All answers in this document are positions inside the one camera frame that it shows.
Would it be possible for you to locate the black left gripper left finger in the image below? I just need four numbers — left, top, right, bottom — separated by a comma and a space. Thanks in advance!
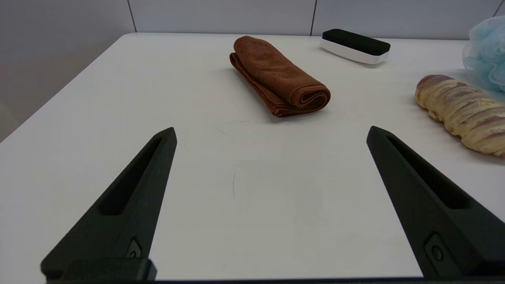
40, 127, 178, 280

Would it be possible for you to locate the brown folded towel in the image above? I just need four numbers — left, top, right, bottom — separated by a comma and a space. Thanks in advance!
230, 35, 331, 118

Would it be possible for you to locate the blue mesh bath loofah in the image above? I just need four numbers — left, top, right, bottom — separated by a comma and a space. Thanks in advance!
462, 16, 505, 93

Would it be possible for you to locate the black and white eraser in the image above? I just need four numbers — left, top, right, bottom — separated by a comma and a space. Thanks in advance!
320, 28, 391, 65

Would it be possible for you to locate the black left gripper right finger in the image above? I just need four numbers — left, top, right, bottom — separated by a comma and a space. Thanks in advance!
366, 126, 505, 279

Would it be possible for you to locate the long striped bread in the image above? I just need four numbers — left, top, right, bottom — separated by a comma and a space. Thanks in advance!
415, 74, 505, 159

